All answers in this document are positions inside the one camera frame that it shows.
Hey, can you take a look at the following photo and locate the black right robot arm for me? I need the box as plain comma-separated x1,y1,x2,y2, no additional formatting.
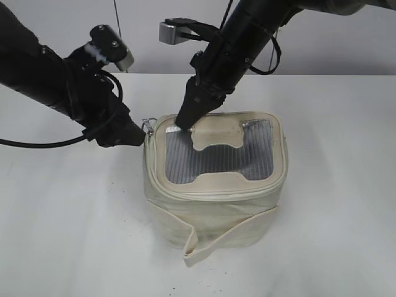
165,1,395,131

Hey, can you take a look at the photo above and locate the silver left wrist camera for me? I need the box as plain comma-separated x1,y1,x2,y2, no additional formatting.
90,24,134,71

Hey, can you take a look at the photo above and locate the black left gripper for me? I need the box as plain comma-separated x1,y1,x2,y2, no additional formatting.
64,46,145,147

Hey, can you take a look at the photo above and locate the cream fabric zipper bag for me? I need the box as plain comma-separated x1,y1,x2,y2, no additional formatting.
143,111,288,267

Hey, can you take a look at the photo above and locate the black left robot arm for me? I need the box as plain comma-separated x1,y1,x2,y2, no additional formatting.
1,4,145,149

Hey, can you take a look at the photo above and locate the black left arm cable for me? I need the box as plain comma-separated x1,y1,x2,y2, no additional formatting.
0,69,124,150

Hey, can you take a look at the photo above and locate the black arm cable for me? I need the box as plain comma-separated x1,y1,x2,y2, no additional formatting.
0,69,124,150
247,29,283,76

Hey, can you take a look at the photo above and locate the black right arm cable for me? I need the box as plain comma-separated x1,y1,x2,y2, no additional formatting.
247,29,283,76

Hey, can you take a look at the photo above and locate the silver metal zipper pull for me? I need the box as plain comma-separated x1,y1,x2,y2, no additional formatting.
141,118,157,136

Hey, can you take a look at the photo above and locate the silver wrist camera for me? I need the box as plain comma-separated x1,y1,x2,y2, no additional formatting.
90,24,134,71
158,18,219,45

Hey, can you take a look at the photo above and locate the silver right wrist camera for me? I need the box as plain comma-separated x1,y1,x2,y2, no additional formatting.
158,18,219,45

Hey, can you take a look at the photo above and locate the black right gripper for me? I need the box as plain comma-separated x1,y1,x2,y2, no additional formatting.
175,29,257,129

